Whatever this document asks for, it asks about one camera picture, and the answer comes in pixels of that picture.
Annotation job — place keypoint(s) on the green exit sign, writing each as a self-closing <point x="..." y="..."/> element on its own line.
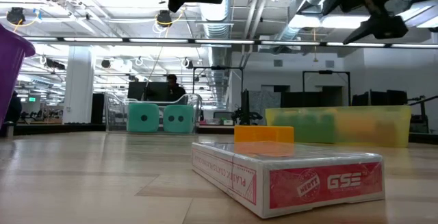
<point x="32" y="99"/>

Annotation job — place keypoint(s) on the large yellow notched brick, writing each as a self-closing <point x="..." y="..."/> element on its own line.
<point x="359" y="126"/>

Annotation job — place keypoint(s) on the ceiling light strip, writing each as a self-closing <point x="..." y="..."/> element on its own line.
<point x="373" y="45"/>
<point x="291" y="42"/>
<point x="414" y="46"/>
<point x="92" y="39"/>
<point x="159" y="40"/>
<point x="41" y="39"/>
<point x="224" y="41"/>

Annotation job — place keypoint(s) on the black background stand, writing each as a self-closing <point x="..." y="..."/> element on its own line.
<point x="423" y="114"/>

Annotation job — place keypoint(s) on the wall air vent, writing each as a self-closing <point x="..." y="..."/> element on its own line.
<point x="278" y="63"/>
<point x="329" y="63"/>

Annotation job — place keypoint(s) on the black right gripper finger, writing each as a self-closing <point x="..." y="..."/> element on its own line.
<point x="380" y="28"/>
<point x="332" y="6"/>

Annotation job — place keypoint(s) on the black background cabinet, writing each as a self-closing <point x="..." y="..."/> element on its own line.
<point x="97" y="109"/>

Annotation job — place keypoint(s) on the person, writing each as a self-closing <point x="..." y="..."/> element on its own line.
<point x="174" y="90"/>
<point x="14" y="111"/>

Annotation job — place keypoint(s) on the white building pillar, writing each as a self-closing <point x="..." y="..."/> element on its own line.
<point x="79" y="80"/>

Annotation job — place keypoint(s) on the yellow curved toy brick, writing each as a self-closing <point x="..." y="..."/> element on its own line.
<point x="263" y="134"/>

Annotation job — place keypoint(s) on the silver corrugated air duct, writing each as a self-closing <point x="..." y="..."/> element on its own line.
<point x="215" y="52"/>

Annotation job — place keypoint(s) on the cyan foam die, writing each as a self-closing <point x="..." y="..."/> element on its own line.
<point x="178" y="118"/>
<point x="143" y="118"/>

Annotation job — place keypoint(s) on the black ceiling camera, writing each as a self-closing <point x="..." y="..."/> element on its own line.
<point x="15" y="14"/>
<point x="164" y="18"/>

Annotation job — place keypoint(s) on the pink boxed card deck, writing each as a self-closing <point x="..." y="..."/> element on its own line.
<point x="291" y="183"/>

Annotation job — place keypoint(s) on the yellow translucent plastic bin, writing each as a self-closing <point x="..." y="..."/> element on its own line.
<point x="393" y="124"/>

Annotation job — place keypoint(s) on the purple plastic bucket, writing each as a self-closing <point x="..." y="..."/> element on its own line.
<point x="10" y="73"/>

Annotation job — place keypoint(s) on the grey patterned panel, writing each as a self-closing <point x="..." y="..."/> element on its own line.
<point x="270" y="99"/>

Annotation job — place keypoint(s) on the clear rectangular plastic bin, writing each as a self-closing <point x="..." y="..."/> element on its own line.
<point x="116" y="114"/>

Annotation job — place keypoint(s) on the black background rig frame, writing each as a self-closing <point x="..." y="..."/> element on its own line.
<point x="326" y="72"/>

